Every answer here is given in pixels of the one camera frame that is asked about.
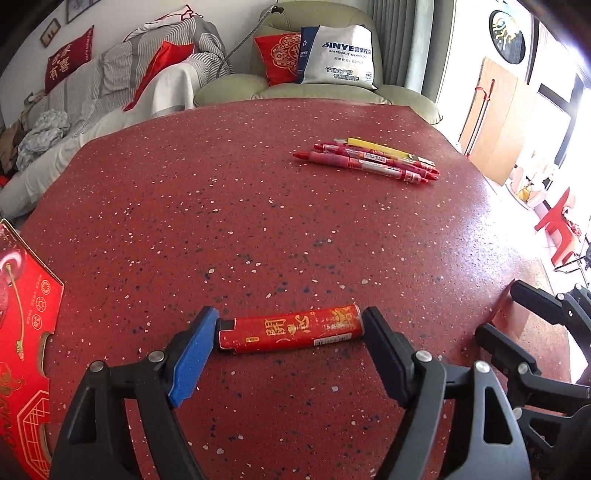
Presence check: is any red slim lighter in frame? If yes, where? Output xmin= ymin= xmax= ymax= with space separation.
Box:
xmin=215 ymin=304 xmax=365 ymax=355

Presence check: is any red plastic chair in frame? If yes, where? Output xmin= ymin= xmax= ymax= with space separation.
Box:
xmin=534 ymin=187 xmax=579 ymax=267

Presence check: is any red gift cardboard box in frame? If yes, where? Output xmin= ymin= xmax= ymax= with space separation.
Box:
xmin=1 ymin=219 xmax=64 ymax=479

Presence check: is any wooden board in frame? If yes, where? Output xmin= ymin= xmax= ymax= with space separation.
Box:
xmin=459 ymin=57 xmax=522 ymax=185

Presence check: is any front red pen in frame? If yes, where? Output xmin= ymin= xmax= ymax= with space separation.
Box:
xmin=294 ymin=151 xmax=429 ymax=184

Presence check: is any red pen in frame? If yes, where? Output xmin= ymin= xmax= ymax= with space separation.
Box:
xmin=314 ymin=143 xmax=440 ymax=180
xmin=294 ymin=151 xmax=429 ymax=184

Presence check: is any yellow pen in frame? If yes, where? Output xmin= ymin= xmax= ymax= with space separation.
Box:
xmin=335 ymin=137 xmax=436 ymax=168

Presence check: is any grey curtain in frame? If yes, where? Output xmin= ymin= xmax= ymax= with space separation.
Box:
xmin=368 ymin=0 xmax=457 ymax=102

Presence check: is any crumpled light blue cloth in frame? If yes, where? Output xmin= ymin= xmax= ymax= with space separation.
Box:
xmin=16 ymin=109 xmax=71 ymax=172

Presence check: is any white blue tote bag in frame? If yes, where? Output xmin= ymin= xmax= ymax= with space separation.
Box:
xmin=297 ymin=25 xmax=377 ymax=90

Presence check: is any grey striped covered sofa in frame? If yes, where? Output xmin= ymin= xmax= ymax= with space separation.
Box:
xmin=1 ymin=15 xmax=230 ymax=220

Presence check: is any red embroidered cushion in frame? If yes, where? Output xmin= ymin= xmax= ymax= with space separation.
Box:
xmin=254 ymin=33 xmax=301 ymax=86

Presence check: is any dark red lettered pillow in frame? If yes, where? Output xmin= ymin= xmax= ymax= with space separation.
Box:
xmin=44 ymin=26 xmax=94 ymax=94

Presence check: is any bright red pillow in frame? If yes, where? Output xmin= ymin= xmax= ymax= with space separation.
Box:
xmin=123 ymin=41 xmax=194 ymax=112

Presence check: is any beige armchair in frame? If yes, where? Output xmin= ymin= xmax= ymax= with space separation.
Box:
xmin=193 ymin=1 xmax=442 ymax=125

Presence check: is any round black wall decoration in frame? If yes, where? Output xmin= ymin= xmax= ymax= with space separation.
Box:
xmin=489 ymin=10 xmax=526 ymax=65

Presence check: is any framed wall picture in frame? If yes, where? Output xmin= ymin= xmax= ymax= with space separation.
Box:
xmin=40 ymin=18 xmax=61 ymax=48

